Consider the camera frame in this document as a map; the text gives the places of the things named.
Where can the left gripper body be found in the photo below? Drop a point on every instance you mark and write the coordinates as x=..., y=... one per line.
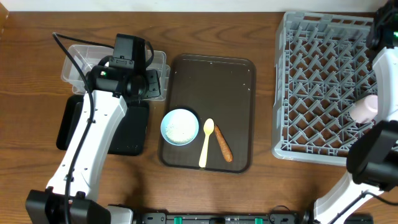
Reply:
x=153, y=89

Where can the orange carrot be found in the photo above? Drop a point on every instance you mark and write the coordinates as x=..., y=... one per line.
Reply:
x=225, y=150

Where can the pink cup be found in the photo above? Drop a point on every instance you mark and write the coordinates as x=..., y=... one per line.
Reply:
x=365, y=109

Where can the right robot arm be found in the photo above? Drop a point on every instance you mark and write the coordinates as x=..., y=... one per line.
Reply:
x=371, y=164

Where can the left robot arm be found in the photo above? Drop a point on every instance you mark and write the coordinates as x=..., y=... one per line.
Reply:
x=111, y=86

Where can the grey dishwasher rack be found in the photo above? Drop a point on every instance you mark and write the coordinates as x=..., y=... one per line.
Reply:
x=322, y=69

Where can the light blue bowl with rice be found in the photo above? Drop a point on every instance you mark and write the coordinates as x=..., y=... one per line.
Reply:
x=179, y=127

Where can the black tray bin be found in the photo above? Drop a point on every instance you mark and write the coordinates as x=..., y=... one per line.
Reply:
x=130, y=134

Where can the yellow plastic spoon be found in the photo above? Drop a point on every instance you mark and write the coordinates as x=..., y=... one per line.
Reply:
x=208, y=129

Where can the brown serving tray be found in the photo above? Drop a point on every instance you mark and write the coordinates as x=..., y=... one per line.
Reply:
x=222, y=89

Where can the clear plastic bin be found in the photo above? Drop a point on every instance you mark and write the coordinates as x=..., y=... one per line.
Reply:
x=87, y=56

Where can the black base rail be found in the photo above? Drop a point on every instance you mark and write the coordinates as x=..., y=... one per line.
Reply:
x=214, y=218

